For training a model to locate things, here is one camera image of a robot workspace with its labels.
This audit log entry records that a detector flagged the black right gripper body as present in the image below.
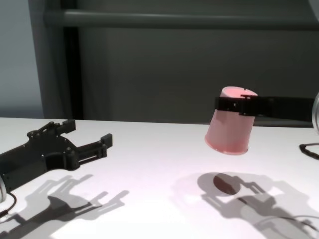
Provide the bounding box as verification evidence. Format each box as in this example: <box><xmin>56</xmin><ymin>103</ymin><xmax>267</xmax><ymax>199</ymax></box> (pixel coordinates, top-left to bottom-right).
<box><xmin>259</xmin><ymin>96</ymin><xmax>315</xmax><ymax>122</ymax></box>

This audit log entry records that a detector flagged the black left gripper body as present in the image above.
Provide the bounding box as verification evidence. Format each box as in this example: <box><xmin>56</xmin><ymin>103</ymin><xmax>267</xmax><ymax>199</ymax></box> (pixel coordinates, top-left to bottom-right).
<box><xmin>0</xmin><ymin>130</ymin><xmax>80</xmax><ymax>193</ymax></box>

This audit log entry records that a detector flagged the pink plastic cup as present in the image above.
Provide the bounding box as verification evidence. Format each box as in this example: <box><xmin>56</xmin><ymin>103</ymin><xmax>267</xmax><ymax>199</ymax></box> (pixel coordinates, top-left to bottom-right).
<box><xmin>204</xmin><ymin>86</ymin><xmax>258</xmax><ymax>155</ymax></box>

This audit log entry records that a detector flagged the dark partition post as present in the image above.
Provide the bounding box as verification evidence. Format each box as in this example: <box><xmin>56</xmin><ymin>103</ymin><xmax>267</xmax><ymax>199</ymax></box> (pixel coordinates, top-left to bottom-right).
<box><xmin>27</xmin><ymin>0</ymin><xmax>84</xmax><ymax>120</ymax></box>

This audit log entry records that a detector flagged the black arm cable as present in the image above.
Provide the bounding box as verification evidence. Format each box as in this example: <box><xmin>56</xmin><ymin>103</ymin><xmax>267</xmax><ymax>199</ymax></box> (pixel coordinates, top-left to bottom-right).
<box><xmin>298</xmin><ymin>142</ymin><xmax>319</xmax><ymax>160</ymax></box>
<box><xmin>0</xmin><ymin>193</ymin><xmax>17</xmax><ymax>220</ymax></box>

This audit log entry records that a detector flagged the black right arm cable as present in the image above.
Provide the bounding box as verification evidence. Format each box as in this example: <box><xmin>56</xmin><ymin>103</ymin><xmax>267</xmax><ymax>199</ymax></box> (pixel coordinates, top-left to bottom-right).
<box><xmin>298</xmin><ymin>142</ymin><xmax>319</xmax><ymax>160</ymax></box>

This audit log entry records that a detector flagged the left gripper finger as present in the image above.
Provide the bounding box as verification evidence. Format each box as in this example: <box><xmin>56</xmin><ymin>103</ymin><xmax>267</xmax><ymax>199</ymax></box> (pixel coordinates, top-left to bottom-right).
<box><xmin>74</xmin><ymin>133</ymin><xmax>113</xmax><ymax>168</ymax></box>
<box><xmin>26</xmin><ymin>119</ymin><xmax>77</xmax><ymax>138</ymax></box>

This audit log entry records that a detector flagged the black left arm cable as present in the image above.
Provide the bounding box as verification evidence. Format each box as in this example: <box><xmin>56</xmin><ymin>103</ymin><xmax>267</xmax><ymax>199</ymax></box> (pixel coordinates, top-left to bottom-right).
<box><xmin>0</xmin><ymin>193</ymin><xmax>17</xmax><ymax>220</ymax></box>

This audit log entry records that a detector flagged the high dark partition rail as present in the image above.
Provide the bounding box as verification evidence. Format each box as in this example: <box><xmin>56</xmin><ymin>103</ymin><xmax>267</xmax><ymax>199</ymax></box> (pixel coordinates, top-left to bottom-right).
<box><xmin>43</xmin><ymin>9</ymin><xmax>319</xmax><ymax>32</ymax></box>

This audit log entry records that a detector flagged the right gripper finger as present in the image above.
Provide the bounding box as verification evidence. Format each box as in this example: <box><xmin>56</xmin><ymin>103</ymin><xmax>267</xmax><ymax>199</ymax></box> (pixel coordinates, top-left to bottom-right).
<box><xmin>214</xmin><ymin>94</ymin><xmax>262</xmax><ymax>117</ymax></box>

